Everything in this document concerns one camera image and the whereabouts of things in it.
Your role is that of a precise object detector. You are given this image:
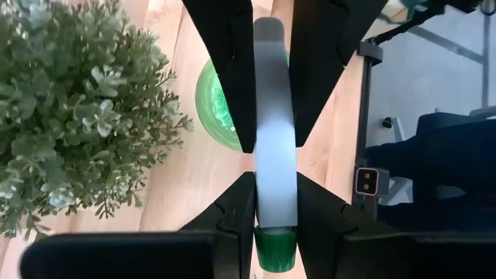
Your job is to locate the green plant in black pot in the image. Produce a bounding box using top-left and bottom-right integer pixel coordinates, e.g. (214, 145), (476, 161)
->
(0, 0), (195, 242)

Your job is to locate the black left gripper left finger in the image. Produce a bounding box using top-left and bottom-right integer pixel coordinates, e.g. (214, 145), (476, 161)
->
(19, 171), (257, 279)

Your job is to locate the small grey camera module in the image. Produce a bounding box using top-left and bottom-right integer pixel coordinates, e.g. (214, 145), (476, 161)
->
(355, 167), (389, 197)

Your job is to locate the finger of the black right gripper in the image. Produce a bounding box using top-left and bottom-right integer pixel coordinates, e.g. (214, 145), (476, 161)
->
(181, 0), (257, 153)
(288, 0), (388, 148)

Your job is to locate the grey metal stand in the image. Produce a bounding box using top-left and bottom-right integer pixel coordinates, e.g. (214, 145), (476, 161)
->
(381, 11), (496, 144)

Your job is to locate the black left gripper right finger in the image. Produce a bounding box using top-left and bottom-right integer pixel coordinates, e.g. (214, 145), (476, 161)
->
(296, 172), (496, 279)

